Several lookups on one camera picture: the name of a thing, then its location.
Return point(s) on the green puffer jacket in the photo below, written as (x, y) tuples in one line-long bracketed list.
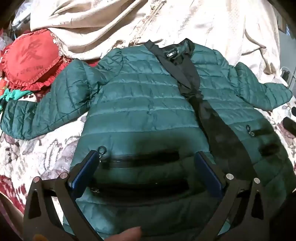
[(143, 99)]

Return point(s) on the dark object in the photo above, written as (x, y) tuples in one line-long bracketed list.
[(290, 126)]

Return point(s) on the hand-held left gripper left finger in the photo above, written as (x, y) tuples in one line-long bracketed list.
[(84, 169)]

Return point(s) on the person's left hand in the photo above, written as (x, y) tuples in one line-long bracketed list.
[(126, 234)]

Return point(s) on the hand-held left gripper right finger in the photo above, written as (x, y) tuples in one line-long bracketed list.
[(208, 173)]

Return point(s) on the beige embossed quilt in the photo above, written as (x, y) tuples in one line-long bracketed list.
[(161, 20)]

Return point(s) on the red frilled heart pillow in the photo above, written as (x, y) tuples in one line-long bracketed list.
[(30, 58)]

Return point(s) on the bright green cloth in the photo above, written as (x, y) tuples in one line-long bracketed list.
[(16, 93)]

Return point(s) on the floral plush blanket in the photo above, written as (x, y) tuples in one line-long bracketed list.
[(39, 148)]

